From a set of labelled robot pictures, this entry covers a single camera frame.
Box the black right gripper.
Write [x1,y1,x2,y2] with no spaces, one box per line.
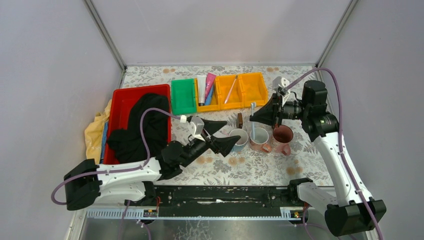
[250,91,310,128]

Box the pink toothbrush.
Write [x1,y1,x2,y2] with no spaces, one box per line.
[224,75,238,104]
[219,130,230,137]

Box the floral orange-handled mug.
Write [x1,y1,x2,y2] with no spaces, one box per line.
[249,127,272,153]

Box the blue ceramic mug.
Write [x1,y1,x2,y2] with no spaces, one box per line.
[229,128,249,153]

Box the pink pumpkin-face mug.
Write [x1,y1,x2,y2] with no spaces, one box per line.
[271,125,294,156]

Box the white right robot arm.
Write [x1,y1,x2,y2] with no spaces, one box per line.
[250,77,387,237]

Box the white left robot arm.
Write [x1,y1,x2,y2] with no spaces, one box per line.
[63,118,241,211]

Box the yellow bin with toothpaste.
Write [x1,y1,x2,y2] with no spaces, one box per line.
[194,78,221,113]

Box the blue toothpaste tube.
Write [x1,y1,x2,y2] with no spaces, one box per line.
[204,85,215,106]

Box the pink toothpaste tube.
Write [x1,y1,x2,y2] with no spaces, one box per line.
[204,73,217,100]

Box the white toothpaste tube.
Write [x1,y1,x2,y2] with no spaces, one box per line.
[197,75,207,107]

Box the red plastic tray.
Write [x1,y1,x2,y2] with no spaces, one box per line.
[102,83,173,166]

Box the yellow bin with mugs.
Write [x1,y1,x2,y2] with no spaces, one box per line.
[238,72,269,108]

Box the yellow bin with toothbrushes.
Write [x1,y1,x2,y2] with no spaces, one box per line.
[215,75,244,110]

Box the green plastic bin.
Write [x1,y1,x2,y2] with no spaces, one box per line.
[170,78,197,115]

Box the black cloth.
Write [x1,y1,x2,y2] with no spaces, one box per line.
[106,93,170,164]

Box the blue cloth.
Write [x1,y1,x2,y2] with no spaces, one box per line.
[99,120,109,164]

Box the yellow cloth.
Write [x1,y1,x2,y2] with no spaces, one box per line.
[84,99,112,164]

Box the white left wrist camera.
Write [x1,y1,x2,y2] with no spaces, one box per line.
[187,116,205,142]

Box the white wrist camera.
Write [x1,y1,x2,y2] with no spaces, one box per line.
[272,76,291,105]
[187,116,205,142]

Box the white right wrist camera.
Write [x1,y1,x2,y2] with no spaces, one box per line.
[272,76,291,105]

